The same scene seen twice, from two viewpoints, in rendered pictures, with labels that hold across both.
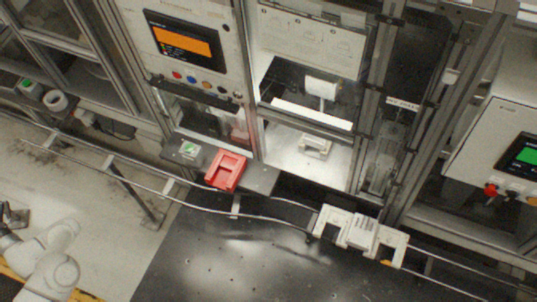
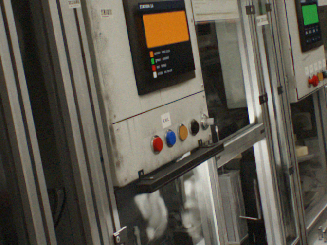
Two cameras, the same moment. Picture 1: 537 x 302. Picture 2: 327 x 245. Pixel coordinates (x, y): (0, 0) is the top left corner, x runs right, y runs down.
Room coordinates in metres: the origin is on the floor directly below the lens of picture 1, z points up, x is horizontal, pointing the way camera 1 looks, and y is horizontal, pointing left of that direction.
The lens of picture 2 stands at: (1.04, 1.62, 1.64)
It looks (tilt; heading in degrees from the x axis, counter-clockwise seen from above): 8 degrees down; 271
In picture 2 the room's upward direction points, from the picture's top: 9 degrees counter-clockwise
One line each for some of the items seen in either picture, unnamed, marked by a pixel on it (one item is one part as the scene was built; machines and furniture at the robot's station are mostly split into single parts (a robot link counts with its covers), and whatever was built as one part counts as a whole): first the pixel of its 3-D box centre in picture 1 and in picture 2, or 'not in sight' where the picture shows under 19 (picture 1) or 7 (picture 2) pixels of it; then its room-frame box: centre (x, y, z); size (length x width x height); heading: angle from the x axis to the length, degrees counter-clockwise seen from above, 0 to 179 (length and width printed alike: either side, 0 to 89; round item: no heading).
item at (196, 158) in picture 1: (193, 152); not in sight; (1.00, 0.33, 0.97); 0.08 x 0.08 x 0.12; 61
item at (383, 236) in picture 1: (359, 236); not in sight; (0.58, -0.33, 0.84); 0.36 x 0.14 x 0.10; 61
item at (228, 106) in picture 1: (193, 93); (182, 161); (1.03, 0.25, 1.37); 0.36 x 0.04 x 0.04; 61
